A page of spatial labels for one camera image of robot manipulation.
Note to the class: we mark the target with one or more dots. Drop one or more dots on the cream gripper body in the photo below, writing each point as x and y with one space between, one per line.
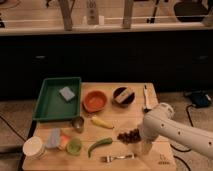
145 147

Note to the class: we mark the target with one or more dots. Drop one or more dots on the dark red grape bunch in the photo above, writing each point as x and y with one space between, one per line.
129 137

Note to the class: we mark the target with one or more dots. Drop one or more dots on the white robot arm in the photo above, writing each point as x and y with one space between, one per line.
159 121

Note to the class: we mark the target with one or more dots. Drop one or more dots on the dark brown bowl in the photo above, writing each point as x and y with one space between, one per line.
128 100

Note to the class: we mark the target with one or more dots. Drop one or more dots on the red orange bowl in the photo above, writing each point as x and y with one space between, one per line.
94 101

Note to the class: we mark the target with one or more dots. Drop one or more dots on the green chili pepper toy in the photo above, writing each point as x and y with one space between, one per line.
105 141

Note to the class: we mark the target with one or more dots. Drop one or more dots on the silver metal fork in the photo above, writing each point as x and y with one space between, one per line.
109 159

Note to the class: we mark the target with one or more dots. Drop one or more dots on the tan sponge block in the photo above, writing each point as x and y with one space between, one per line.
122 96

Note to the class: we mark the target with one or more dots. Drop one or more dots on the yellow banana toy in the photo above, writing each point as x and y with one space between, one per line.
100 122

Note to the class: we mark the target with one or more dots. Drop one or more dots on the dark blue floor device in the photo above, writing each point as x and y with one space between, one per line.
200 99

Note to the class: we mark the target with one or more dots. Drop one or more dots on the small metal cup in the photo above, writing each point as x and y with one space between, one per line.
78 124

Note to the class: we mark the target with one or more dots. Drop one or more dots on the small green cup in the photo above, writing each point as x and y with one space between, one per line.
74 146

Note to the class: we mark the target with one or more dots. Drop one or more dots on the blue grey sponge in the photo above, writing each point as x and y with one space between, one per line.
67 93

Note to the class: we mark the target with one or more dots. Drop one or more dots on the green plastic tray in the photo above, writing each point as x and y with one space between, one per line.
51 106

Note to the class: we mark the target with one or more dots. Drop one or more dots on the white paper cup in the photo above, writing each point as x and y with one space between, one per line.
34 147

